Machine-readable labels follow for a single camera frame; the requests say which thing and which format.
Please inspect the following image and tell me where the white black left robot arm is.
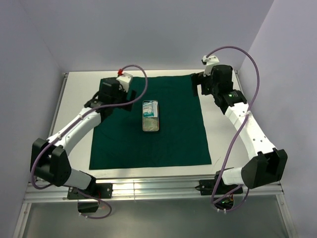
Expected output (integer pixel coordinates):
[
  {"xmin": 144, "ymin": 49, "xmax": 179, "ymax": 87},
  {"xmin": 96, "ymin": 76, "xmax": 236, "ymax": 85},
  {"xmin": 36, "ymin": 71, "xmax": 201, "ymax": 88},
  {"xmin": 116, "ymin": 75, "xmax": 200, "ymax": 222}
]
[{"xmin": 30, "ymin": 73, "xmax": 136, "ymax": 192}]

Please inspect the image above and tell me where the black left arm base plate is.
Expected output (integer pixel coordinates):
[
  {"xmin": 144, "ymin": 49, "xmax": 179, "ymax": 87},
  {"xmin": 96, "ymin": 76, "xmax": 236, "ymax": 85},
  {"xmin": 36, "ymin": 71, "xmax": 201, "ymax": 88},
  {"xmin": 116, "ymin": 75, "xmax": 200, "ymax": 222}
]
[{"xmin": 67, "ymin": 183, "xmax": 113, "ymax": 200}]

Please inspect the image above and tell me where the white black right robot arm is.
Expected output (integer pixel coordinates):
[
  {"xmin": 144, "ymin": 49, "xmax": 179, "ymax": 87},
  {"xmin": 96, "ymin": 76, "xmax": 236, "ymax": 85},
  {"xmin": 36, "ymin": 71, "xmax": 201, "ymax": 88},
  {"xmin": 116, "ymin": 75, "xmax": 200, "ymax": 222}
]
[{"xmin": 191, "ymin": 65, "xmax": 288, "ymax": 194}]

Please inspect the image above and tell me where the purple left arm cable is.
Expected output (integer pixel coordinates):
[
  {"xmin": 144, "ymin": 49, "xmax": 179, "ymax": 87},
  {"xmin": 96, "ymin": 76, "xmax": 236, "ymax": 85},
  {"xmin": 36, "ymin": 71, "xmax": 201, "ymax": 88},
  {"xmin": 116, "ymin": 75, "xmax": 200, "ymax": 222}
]
[{"xmin": 30, "ymin": 64, "xmax": 149, "ymax": 220}]

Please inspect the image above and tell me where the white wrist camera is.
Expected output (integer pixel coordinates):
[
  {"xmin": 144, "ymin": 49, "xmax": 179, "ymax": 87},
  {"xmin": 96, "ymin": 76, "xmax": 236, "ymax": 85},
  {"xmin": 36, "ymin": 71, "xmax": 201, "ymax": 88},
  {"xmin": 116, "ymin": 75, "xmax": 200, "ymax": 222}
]
[
  {"xmin": 202, "ymin": 55, "xmax": 219, "ymax": 76},
  {"xmin": 116, "ymin": 69, "xmax": 133, "ymax": 93}
]

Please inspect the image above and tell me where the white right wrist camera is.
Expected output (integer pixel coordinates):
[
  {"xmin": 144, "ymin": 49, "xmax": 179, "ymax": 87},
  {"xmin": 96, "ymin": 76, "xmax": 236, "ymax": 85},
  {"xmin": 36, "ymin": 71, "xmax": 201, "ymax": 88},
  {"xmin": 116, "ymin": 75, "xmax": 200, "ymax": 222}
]
[{"xmin": 202, "ymin": 55, "xmax": 219, "ymax": 76}]

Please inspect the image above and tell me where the white gauze packet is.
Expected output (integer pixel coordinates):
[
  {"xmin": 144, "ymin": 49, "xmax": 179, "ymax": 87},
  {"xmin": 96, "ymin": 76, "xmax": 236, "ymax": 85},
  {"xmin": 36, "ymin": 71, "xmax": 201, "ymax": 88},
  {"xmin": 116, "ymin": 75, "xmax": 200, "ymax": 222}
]
[{"xmin": 142, "ymin": 100, "xmax": 159, "ymax": 118}]

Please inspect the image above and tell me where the aluminium table edge rail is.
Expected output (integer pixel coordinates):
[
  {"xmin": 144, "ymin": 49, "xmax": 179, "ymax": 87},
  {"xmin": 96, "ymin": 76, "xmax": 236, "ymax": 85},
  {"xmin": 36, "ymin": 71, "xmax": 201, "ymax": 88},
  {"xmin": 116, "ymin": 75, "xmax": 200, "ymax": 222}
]
[{"xmin": 49, "ymin": 73, "xmax": 69, "ymax": 136}]

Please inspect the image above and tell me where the metal surgical kit tray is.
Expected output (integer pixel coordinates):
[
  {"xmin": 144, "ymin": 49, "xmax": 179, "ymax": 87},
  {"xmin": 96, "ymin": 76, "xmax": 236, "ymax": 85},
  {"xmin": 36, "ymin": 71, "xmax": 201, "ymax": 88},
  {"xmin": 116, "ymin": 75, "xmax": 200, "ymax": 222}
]
[{"xmin": 142, "ymin": 100, "xmax": 159, "ymax": 132}]

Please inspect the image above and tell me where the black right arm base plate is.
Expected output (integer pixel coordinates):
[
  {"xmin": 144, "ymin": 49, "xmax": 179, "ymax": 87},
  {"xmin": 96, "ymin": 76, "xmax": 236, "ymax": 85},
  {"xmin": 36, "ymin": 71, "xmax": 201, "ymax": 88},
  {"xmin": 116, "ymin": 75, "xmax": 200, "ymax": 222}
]
[{"xmin": 195, "ymin": 179, "xmax": 238, "ymax": 195}]

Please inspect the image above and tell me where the dark green surgical cloth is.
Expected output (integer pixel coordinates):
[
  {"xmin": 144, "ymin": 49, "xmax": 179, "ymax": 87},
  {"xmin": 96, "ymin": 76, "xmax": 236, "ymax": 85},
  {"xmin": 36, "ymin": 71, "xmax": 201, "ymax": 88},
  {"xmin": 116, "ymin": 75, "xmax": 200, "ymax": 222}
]
[{"xmin": 89, "ymin": 75, "xmax": 211, "ymax": 170}]

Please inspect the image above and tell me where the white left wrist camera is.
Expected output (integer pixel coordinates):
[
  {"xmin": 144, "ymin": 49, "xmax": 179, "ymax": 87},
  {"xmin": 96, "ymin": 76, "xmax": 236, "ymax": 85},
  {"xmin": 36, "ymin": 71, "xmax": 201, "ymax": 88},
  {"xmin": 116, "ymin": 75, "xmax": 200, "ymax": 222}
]
[{"xmin": 116, "ymin": 69, "xmax": 133, "ymax": 93}]

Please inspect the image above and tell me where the aluminium front frame rail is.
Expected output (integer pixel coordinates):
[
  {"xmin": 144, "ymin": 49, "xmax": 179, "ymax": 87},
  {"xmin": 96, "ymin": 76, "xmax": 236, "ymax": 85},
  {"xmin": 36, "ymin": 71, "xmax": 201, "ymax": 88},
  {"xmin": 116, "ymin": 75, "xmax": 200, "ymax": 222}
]
[{"xmin": 23, "ymin": 175, "xmax": 284, "ymax": 203}]

